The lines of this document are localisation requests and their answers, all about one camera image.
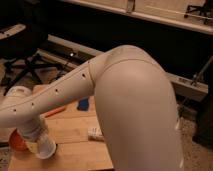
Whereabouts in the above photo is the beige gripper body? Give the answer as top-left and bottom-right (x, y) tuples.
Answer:
(23, 126), (49, 154)

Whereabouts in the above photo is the white ceramic cup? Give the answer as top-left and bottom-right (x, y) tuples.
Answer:
(35, 134), (56, 159)

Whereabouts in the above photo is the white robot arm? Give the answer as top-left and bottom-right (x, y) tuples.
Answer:
(0, 45), (184, 171)

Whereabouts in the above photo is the orange bowl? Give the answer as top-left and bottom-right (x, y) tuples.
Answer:
(9, 130), (27, 151)

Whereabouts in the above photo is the wooden table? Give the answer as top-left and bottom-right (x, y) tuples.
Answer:
(7, 83), (116, 171)

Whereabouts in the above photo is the orange carrot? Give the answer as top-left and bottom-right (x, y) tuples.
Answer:
(44, 106), (66, 118)

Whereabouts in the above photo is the white plastic bottle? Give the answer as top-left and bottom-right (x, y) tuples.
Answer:
(88, 127), (104, 141)

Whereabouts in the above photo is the blue sponge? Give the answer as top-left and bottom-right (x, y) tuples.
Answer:
(77, 98), (89, 111)

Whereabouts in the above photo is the black office chair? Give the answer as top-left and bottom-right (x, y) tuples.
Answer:
(0, 0), (62, 94)

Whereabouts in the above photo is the black chair base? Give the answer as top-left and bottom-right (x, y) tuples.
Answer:
(184, 0), (213, 24)

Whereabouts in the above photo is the black cable bundle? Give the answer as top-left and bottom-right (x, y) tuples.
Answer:
(49, 63), (73, 85)

